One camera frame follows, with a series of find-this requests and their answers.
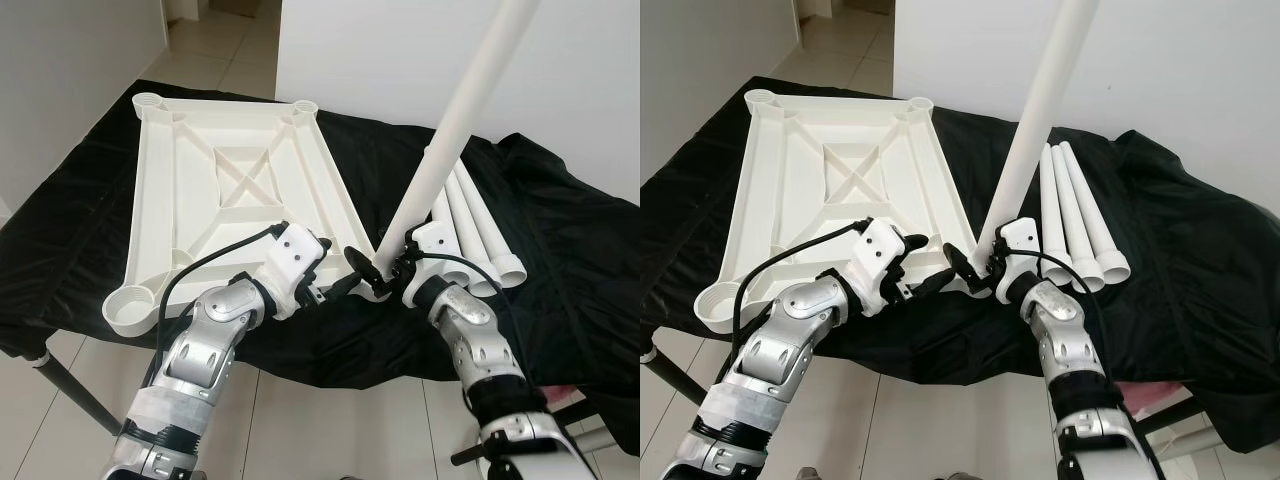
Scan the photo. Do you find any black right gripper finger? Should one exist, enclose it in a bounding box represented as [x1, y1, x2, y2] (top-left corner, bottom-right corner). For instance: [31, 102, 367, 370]
[945, 250, 988, 297]
[352, 260, 393, 301]

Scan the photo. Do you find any white plastic children table top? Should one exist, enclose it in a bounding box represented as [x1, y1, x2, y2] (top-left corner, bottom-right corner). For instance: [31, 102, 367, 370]
[695, 88, 986, 336]
[102, 92, 396, 337]

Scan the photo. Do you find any white plastic table leg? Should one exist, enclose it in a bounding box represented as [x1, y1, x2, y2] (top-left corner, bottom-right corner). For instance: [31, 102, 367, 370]
[1038, 143, 1079, 291]
[455, 163, 528, 290]
[975, 0, 1104, 259]
[1058, 140, 1132, 285]
[445, 168, 498, 298]
[1050, 145, 1107, 294]
[372, 0, 543, 263]
[435, 170, 473, 291]

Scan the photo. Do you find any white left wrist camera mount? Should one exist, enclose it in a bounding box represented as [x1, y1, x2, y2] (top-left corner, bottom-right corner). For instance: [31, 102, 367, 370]
[262, 224, 333, 321]
[848, 220, 909, 319]

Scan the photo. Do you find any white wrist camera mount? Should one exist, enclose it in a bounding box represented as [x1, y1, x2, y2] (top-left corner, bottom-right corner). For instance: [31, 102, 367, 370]
[848, 220, 909, 319]
[405, 223, 463, 306]
[998, 218, 1051, 301]
[262, 224, 333, 321]

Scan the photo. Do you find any black fabric table cover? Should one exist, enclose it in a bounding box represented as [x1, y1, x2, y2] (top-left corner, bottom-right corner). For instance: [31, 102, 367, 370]
[0, 80, 641, 456]
[640, 78, 1280, 456]

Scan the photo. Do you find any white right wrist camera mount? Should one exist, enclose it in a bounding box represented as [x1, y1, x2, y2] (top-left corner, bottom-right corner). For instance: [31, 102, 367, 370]
[405, 223, 463, 306]
[998, 218, 1051, 301]

